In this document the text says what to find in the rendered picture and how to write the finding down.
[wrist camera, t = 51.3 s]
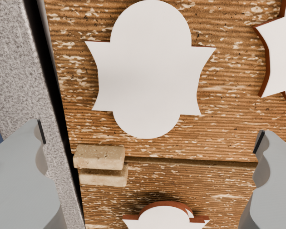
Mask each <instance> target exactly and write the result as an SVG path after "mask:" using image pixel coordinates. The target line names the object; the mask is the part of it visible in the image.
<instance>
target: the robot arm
mask: <svg viewBox="0 0 286 229"><path fill-rule="evenodd" d="M44 144H46V140H45V136H44V132H43V129H42V125H41V121H40V119H31V120H29V121H27V122H26V123H25V124H24V125H22V126H21V127H20V128H19V129H17V130H16V131H15V132H14V133H13V134H12V135H10V136H9V137H8V138H7V139H5V140H4V141H3V142H2V143H1V144H0V229H67V225H66V222H65V219H64V214H63V211H62V207H61V204H60V200H59V196H58V193H57V189H56V186H55V183H54V181H53V180H52V179H50V178H48V177H46V176H45V174H46V172H47V170H48V165H47V162H46V158H45V155H44V151H43V146H44ZM253 154H255V156H256V158H257V160H258V165H257V167H256V169H255V171H254V173H253V175H252V179H253V181H254V183H255V185H256V189H255V190H254V191H253V193H252V195H251V197H250V199H249V201H248V203H247V205H246V207H245V209H244V211H243V213H242V215H241V217H240V221H239V225H238V229H286V142H285V141H283V140H282V139H281V138H280V137H279V136H278V135H276V134H275V133H274V132H272V131H269V130H259V133H258V135H257V138H256V142H255V146H254V149H253Z"/></svg>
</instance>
